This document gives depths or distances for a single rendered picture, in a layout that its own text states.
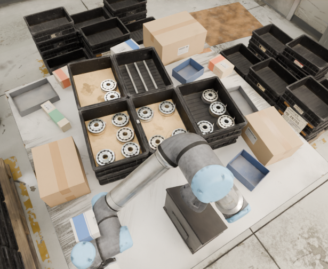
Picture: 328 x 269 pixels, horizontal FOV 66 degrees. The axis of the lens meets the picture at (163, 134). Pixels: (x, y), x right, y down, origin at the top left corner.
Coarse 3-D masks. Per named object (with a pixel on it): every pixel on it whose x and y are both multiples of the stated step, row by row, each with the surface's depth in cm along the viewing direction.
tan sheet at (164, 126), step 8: (152, 104) 163; (176, 112) 160; (152, 120) 156; (160, 120) 156; (168, 120) 157; (176, 120) 157; (144, 128) 153; (152, 128) 153; (160, 128) 153; (168, 128) 153; (176, 128) 154; (184, 128) 154; (168, 136) 150
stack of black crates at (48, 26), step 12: (48, 12) 252; (60, 12) 258; (36, 24) 254; (48, 24) 255; (60, 24) 256; (72, 24) 243; (36, 36) 235; (48, 36) 241; (60, 36) 247; (72, 36) 254; (48, 48) 250; (60, 48) 256; (72, 48) 264
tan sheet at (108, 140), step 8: (104, 120) 154; (120, 120) 155; (112, 128) 152; (96, 136) 148; (104, 136) 148; (112, 136) 149; (96, 144) 145; (104, 144) 145; (112, 144) 146; (120, 144) 146; (96, 152) 142; (120, 152) 143
